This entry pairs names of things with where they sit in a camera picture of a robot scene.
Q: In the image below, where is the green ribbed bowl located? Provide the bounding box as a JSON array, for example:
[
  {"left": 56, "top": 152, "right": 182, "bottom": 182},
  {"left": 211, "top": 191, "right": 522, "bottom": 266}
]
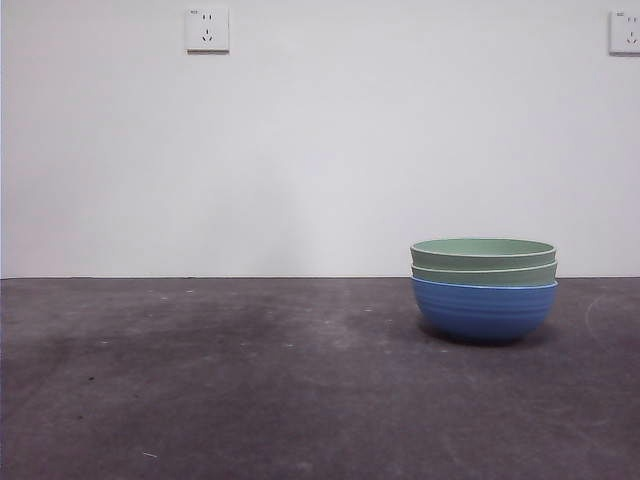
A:
[
  {"left": 410, "top": 260, "right": 559, "bottom": 289},
  {"left": 409, "top": 238, "right": 559, "bottom": 274}
]

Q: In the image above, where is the blue ribbed bowl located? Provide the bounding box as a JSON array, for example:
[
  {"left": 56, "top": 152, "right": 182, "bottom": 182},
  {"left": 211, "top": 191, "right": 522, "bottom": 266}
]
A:
[{"left": 411, "top": 277, "right": 559, "bottom": 346}]

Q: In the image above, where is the white wall socket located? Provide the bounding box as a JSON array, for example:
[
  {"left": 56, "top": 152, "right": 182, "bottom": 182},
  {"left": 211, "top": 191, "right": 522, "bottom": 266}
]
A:
[
  {"left": 183, "top": 6, "right": 232, "bottom": 55},
  {"left": 608, "top": 10, "right": 640, "bottom": 56}
]

